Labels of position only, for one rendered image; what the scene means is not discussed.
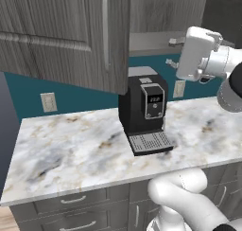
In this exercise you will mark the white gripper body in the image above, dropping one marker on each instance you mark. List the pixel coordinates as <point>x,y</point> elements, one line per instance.
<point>193,53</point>

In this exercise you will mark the white wall outlet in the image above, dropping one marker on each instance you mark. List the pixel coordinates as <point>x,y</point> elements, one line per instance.
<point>48,102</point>
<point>179,89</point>

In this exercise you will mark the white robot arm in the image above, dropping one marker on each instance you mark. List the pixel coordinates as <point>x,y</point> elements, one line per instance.
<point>179,190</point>

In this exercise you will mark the grey drawer front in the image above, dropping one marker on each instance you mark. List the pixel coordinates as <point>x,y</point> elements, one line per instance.
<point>216,174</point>
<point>47,203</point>
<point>138,190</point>
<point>50,223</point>

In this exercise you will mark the grey wooden wall cabinet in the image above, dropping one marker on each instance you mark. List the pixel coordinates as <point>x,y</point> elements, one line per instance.
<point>167,10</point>

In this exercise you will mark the grey base cabinet door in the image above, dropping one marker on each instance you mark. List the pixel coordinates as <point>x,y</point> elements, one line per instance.
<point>231,197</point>
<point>146,216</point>

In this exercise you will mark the black coffee machine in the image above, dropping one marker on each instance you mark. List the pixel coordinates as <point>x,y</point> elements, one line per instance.
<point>141,111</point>

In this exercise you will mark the grey wooden wall cabinet door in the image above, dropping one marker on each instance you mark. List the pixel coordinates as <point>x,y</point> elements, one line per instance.
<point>56,36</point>

